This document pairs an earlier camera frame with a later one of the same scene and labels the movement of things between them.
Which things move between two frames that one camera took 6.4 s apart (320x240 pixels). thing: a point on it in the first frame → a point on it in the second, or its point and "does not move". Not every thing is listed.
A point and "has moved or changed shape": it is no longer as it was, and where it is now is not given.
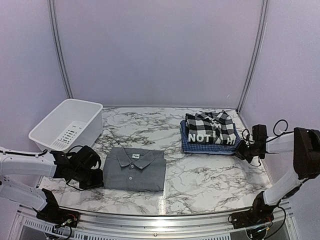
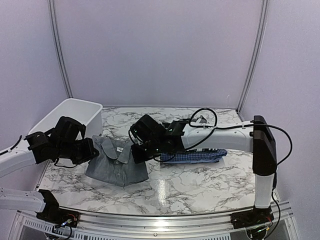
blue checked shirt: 208,148 has moved or changed shape
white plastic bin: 75,123 does not move
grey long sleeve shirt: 134,169 has moved or changed shape
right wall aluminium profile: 257,53 does not move
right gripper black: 239,152 → 138,158
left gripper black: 98,181 → 89,154
